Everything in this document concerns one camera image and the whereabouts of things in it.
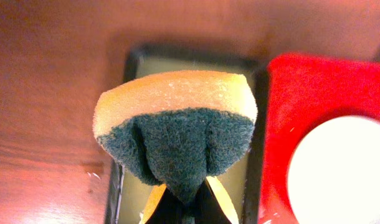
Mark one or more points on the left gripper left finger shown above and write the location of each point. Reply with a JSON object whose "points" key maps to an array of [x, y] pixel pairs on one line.
{"points": [[162, 207]]}

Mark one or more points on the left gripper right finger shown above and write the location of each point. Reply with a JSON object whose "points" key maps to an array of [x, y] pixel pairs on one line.
{"points": [[213, 204]]}

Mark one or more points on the green and yellow sponge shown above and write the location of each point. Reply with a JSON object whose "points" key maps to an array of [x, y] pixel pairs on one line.
{"points": [[177, 128]]}

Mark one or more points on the white plate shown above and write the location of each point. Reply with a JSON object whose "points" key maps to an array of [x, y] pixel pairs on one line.
{"points": [[334, 174]]}

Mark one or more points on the dark green tray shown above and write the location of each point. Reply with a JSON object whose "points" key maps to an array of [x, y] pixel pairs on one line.
{"points": [[127, 196]]}

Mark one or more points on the red plastic tray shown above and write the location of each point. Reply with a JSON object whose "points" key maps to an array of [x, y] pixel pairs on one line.
{"points": [[304, 91]]}

